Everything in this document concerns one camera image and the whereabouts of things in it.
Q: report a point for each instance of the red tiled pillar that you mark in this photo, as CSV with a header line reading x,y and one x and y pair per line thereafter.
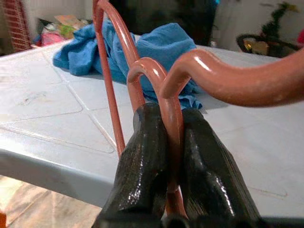
x,y
19,23

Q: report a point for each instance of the blue crumpled cloth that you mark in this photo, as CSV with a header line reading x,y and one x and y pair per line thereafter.
x,y
166,47

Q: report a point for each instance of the black television screen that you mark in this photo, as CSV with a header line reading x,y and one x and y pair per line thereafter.
x,y
166,14

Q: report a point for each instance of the grey-blue plastic folding table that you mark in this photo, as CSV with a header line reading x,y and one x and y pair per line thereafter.
x,y
47,95

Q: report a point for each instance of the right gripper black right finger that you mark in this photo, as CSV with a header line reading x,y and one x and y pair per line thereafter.
x,y
209,180

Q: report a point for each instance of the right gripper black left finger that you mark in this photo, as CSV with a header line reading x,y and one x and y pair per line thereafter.
x,y
140,166

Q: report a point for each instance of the terracotta plastic clothes hanger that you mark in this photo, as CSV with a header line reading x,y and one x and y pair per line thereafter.
x,y
237,83

